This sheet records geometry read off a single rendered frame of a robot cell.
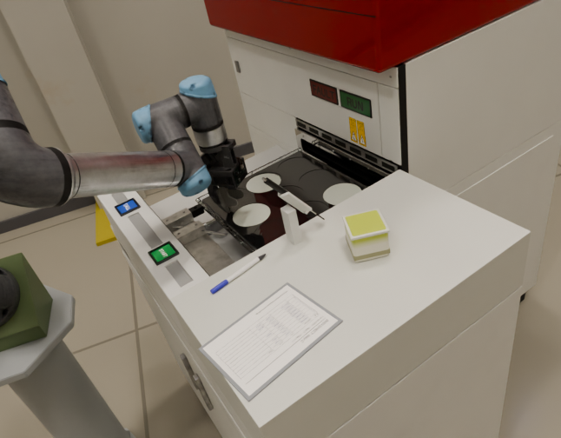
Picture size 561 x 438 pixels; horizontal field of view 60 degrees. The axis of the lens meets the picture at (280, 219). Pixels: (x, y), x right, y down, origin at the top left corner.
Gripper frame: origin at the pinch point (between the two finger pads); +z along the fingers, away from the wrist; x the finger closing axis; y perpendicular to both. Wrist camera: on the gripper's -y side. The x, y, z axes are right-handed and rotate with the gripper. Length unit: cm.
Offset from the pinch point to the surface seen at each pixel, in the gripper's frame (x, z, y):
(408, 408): -33, 20, 53
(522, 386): 28, 91, 80
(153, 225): -15.2, -4.7, -11.5
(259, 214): 0.2, 1.3, 9.5
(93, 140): 107, 43, -158
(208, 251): -13.7, 3.3, 1.1
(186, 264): -26.5, -4.7, 4.9
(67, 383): -44, 28, -34
